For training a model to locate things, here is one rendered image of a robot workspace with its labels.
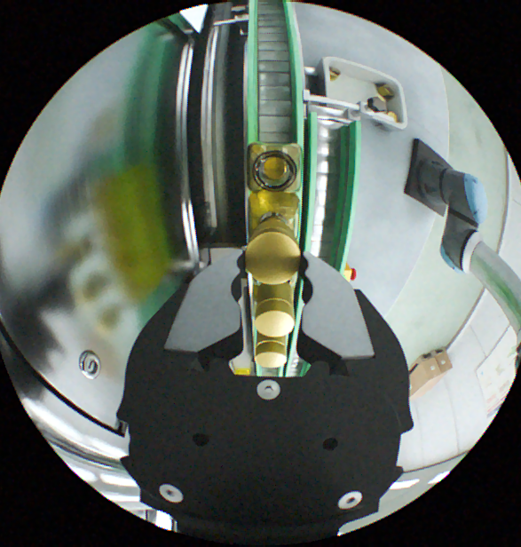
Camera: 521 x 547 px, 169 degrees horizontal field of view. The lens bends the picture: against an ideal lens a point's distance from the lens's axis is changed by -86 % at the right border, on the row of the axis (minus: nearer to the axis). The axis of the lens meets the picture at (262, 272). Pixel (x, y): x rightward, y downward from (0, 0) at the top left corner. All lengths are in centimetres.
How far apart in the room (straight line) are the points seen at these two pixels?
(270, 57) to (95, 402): 56
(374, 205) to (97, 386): 66
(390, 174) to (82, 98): 65
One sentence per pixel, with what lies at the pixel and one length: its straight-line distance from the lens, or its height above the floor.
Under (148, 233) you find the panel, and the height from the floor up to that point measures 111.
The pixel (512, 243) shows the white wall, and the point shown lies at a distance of 374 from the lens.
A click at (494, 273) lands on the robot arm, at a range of 48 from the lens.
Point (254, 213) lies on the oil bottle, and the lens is 19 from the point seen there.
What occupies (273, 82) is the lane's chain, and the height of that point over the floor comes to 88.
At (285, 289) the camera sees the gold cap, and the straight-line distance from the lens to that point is 18.
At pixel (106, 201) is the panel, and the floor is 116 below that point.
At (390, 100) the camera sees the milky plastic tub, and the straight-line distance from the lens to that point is 64.
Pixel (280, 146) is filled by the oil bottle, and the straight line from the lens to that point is 19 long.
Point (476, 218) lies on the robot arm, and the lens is 55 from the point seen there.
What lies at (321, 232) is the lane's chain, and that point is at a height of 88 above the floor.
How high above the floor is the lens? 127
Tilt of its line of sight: 57 degrees down
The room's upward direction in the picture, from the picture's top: 174 degrees counter-clockwise
